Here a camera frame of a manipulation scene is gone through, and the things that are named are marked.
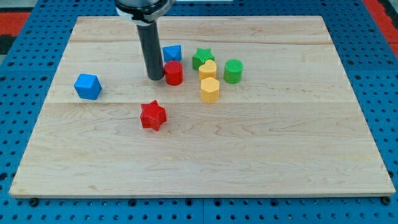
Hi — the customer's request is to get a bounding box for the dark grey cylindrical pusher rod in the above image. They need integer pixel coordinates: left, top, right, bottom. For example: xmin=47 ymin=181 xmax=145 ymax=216
xmin=137 ymin=22 xmax=164 ymax=81

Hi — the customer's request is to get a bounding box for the yellow hexagon block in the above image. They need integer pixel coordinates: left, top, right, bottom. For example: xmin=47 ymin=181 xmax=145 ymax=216
xmin=200 ymin=77 xmax=220 ymax=103

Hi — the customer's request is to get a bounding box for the blue diamond block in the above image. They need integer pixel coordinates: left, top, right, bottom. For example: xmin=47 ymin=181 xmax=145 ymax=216
xmin=162 ymin=45 xmax=182 ymax=62

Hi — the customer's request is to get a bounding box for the red cylinder block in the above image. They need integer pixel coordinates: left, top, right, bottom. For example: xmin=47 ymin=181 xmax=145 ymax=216
xmin=164 ymin=60 xmax=183 ymax=86

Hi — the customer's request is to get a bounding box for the green star block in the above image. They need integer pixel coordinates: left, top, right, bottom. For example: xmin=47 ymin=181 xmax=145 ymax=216
xmin=192 ymin=48 xmax=215 ymax=70

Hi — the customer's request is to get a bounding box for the yellow heart block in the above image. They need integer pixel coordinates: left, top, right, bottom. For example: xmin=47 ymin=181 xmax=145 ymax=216
xmin=198 ymin=59 xmax=217 ymax=82

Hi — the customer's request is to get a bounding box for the red star block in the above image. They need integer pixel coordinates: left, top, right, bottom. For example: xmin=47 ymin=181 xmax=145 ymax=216
xmin=140 ymin=100 xmax=167 ymax=131

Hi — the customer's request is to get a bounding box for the blue cube block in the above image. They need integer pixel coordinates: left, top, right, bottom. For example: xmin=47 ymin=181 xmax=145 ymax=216
xmin=74 ymin=73 xmax=102 ymax=100

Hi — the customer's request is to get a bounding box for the green cylinder block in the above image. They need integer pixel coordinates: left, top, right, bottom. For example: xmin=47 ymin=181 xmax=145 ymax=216
xmin=223 ymin=59 xmax=244 ymax=84

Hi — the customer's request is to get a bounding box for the wooden board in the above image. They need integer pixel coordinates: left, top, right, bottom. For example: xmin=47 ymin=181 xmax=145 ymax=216
xmin=9 ymin=16 xmax=396 ymax=198

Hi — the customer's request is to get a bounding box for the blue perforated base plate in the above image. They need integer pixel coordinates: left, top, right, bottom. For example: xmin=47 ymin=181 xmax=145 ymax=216
xmin=1 ymin=0 xmax=397 ymax=223

